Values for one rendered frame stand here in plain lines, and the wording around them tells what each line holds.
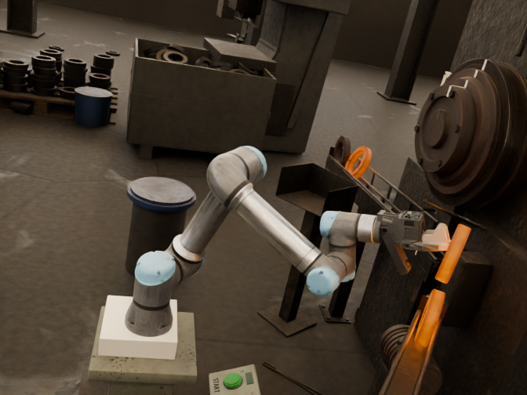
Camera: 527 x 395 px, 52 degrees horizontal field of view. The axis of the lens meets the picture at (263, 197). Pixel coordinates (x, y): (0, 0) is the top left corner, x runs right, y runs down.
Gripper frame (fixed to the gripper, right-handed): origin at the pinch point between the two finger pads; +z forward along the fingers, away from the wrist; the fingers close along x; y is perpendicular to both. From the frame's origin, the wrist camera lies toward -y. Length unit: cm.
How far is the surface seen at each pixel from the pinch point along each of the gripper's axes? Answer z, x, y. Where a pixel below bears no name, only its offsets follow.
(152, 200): -134, 50, -15
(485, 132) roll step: 2.8, 30.7, 24.2
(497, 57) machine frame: 2, 70, 43
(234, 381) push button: -40, -45, -22
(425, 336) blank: -4.8, -7.7, -22.5
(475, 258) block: 3.2, 28.0, -13.5
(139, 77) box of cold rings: -233, 172, 29
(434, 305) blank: -3.6, -4.5, -14.9
